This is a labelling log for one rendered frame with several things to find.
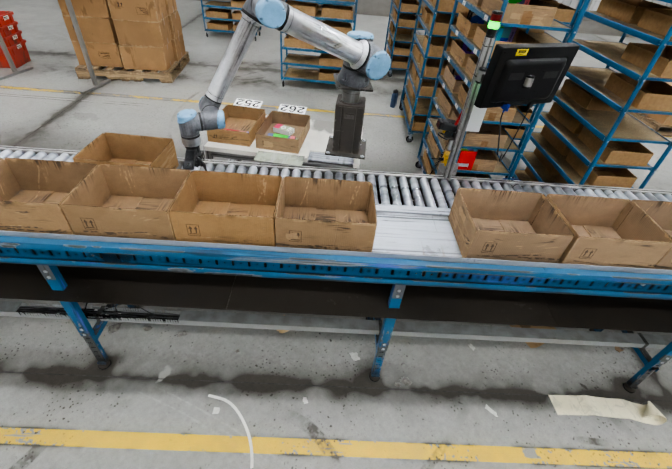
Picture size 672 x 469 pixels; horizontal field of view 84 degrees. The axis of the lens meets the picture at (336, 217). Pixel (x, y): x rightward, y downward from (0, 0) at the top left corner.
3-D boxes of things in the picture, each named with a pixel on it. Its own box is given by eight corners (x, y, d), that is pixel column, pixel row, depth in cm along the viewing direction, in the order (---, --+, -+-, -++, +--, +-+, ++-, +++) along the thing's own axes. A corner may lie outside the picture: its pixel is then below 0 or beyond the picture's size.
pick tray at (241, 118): (266, 122, 270) (265, 109, 264) (250, 147, 240) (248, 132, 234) (228, 117, 272) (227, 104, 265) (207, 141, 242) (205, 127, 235)
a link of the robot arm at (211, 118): (221, 104, 188) (195, 106, 184) (226, 114, 180) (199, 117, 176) (223, 121, 194) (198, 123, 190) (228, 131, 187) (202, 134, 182)
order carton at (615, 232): (611, 227, 180) (631, 199, 169) (650, 272, 157) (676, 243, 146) (531, 222, 178) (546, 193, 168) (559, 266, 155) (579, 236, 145)
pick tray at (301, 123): (310, 128, 268) (310, 115, 261) (298, 154, 238) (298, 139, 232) (271, 123, 269) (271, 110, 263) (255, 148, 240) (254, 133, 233)
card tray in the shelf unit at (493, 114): (457, 96, 286) (460, 83, 280) (496, 100, 286) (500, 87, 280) (468, 118, 255) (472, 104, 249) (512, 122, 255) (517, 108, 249)
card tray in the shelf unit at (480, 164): (443, 143, 311) (447, 132, 305) (479, 146, 311) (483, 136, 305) (453, 169, 279) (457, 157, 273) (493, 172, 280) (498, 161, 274)
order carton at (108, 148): (179, 164, 218) (173, 138, 207) (158, 193, 195) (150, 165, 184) (112, 158, 218) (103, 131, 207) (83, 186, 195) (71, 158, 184)
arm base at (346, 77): (336, 73, 227) (338, 57, 221) (366, 76, 230) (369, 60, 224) (339, 86, 213) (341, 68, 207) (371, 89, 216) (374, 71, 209)
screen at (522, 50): (522, 143, 224) (574, 42, 185) (542, 159, 212) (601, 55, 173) (456, 151, 209) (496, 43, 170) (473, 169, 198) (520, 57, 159)
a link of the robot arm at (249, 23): (251, -22, 169) (192, 106, 195) (258, -15, 161) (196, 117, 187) (273, -7, 176) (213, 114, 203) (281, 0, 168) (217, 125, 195)
